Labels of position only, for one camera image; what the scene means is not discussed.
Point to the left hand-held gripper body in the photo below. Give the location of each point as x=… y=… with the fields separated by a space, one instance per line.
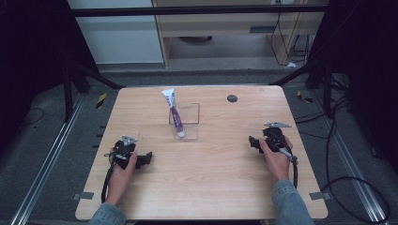
x=122 y=152

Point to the yellow and black tape strip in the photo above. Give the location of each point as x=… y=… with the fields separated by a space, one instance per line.
x=101 y=100
x=304 y=97

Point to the grey table bracket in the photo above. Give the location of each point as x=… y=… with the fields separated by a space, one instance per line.
x=319 y=196
x=83 y=196

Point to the black metal stand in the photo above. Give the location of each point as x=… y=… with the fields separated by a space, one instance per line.
x=68 y=93
x=327 y=90

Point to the light wooden desk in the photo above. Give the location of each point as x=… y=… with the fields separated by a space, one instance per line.
x=225 y=25

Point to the clear plastic container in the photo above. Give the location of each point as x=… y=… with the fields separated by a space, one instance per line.
x=191 y=122

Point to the black curtain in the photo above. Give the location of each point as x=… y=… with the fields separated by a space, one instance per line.
x=366 y=62
x=31 y=62

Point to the person's right hand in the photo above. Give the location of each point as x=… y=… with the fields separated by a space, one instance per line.
x=277 y=165

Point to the dark round table grommet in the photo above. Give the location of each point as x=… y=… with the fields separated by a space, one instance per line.
x=232 y=98

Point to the aluminium floor rail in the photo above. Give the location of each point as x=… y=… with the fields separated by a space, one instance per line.
x=350 y=165
x=47 y=162

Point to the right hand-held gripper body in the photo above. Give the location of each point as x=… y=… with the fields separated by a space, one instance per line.
x=275 y=137

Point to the white and purple toothpaste tube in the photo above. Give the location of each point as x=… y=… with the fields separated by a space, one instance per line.
x=175 y=115

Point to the white cabinet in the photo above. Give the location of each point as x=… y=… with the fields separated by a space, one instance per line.
x=119 y=40

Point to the black horizontal frame bar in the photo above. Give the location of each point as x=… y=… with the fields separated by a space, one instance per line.
x=187 y=11

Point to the person's left hand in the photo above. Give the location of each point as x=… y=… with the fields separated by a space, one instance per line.
x=120 y=181

